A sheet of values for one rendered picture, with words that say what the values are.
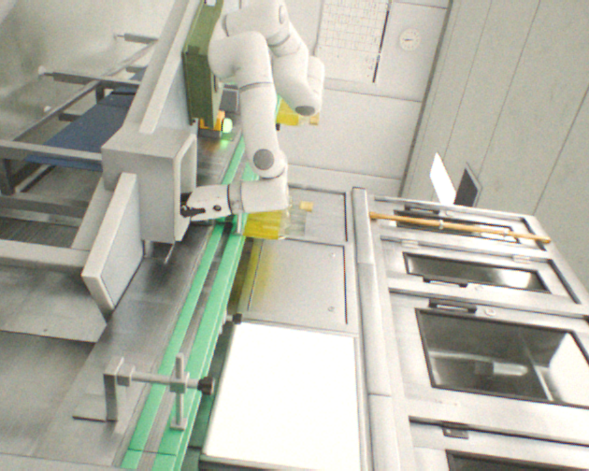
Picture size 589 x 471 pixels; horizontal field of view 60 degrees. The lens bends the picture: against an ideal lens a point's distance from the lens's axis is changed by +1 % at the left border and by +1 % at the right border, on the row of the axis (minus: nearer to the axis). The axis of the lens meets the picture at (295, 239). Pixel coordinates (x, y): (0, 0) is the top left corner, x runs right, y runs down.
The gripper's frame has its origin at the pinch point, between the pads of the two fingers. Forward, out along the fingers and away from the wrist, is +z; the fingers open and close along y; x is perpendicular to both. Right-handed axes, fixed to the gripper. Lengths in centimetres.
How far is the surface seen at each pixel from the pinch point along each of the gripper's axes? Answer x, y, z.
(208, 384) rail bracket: -8, -51, -19
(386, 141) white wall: -212, 617, -93
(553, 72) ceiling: -50, 263, -184
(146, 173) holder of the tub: 11.3, -7.1, 0.5
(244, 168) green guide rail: -6.9, 36.7, -11.1
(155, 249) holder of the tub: -10.5, -2.8, 6.0
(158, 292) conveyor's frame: -12.7, -18.5, 1.0
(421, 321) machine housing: -52, 13, -60
